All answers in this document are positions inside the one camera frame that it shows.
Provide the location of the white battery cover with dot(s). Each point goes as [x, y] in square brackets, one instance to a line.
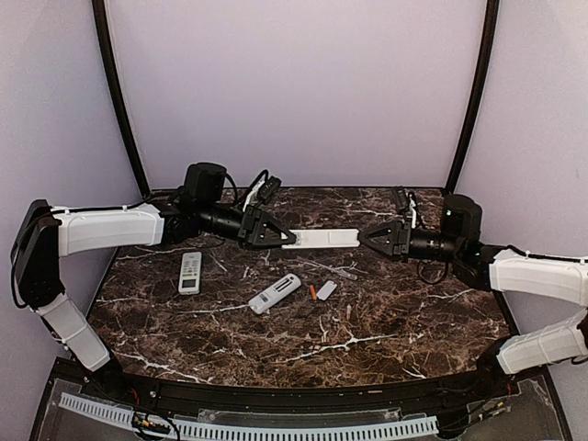
[326, 290]

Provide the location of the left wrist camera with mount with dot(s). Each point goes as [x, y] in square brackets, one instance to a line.
[204, 183]

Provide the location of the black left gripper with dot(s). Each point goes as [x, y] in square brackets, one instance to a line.
[254, 220]

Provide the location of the white remote with green buttons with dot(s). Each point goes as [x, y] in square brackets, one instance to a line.
[190, 272]

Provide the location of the white remote with QR label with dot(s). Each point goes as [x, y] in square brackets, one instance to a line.
[324, 239]

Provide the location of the black curved front rail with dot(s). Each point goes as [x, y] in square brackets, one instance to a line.
[453, 394]

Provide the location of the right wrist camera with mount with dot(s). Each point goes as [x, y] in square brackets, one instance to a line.
[460, 217]

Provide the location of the white slotted cable duct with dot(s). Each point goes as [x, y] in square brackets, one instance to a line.
[123, 418]

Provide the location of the white remote with battery compartment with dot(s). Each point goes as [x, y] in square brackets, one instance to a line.
[275, 293]

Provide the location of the black right rear frame post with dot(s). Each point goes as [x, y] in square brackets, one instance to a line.
[475, 96]

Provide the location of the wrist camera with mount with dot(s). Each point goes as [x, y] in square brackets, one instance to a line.
[460, 217]
[204, 183]

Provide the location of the black left rear frame post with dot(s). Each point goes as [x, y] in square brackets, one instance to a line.
[99, 8]

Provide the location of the black frame post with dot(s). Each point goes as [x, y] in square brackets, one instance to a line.
[99, 8]
[475, 96]

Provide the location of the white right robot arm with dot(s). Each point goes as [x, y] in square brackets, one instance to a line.
[500, 269]

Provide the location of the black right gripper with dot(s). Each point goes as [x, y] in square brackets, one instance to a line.
[397, 231]

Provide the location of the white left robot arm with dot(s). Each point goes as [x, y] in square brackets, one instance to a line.
[49, 235]

